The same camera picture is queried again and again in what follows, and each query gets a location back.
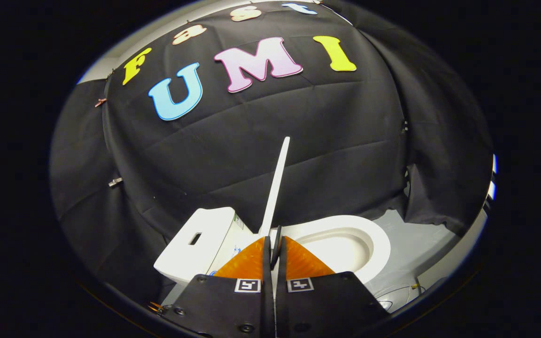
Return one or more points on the white stepped fixture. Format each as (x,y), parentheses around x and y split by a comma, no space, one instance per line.
(490,188)

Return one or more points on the white toilet lid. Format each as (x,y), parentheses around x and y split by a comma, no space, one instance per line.
(277,183)

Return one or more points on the copper cloth clip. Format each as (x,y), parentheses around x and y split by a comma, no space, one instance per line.
(100,102)

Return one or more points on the silver cloth clip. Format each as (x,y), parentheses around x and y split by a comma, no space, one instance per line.
(115,181)

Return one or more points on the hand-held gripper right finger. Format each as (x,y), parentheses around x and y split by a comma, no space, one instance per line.
(282,291)

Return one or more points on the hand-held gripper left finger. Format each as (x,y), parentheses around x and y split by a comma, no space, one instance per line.
(266,291)

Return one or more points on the white ceramic toilet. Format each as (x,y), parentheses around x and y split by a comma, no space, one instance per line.
(200,239)

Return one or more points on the black backdrop cloth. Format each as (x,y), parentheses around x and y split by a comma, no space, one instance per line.
(251,141)

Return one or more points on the black round lid lifter tab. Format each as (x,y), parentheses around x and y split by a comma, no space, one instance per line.
(276,246)

